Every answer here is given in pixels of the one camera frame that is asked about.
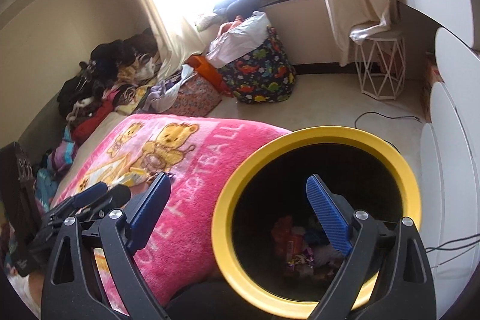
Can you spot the dark jacket on sill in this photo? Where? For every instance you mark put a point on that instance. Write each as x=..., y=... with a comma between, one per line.
x=230, y=9

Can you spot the yellow white snack bag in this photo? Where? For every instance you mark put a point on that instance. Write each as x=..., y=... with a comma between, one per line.
x=131, y=179

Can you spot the pink bear blanket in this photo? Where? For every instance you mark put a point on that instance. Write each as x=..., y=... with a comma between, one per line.
x=199, y=155

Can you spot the white wire side table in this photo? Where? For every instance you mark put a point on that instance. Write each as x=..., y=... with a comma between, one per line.
x=380, y=62

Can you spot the white plastic bag in basket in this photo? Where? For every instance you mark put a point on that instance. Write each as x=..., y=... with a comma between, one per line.
x=236, y=42

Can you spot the purple snack wrapper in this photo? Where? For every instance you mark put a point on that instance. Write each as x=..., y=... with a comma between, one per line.
x=303, y=263

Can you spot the yellow rim trash bin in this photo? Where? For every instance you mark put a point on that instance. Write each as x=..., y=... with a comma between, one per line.
x=292, y=201

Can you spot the red white candy wrapper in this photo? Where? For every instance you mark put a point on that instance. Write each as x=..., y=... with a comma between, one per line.
x=287, y=243

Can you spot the floral fabric bag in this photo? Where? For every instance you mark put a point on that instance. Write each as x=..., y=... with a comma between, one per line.
x=197, y=97

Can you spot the dinosaur print laundry basket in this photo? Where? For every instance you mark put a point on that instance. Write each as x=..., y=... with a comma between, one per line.
x=264, y=75

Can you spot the person's left hand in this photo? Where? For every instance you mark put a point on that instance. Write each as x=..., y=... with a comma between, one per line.
x=33, y=289

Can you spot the orange bag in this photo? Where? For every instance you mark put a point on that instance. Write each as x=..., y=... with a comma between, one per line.
x=201, y=65

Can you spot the pile of dark clothes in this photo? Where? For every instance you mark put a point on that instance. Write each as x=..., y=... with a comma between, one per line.
x=115, y=78

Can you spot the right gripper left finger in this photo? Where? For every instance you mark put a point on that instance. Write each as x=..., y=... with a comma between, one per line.
x=72, y=288

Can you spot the striped purple blue cloth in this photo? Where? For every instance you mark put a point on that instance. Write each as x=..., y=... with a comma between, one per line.
x=61, y=158

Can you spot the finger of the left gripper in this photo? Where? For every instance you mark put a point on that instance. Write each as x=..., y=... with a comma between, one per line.
x=70, y=205
x=114, y=198

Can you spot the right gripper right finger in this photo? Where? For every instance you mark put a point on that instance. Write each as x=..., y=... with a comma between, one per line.
x=385, y=272

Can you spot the grey white clothes heap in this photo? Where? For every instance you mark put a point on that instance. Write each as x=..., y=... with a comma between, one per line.
x=163, y=95

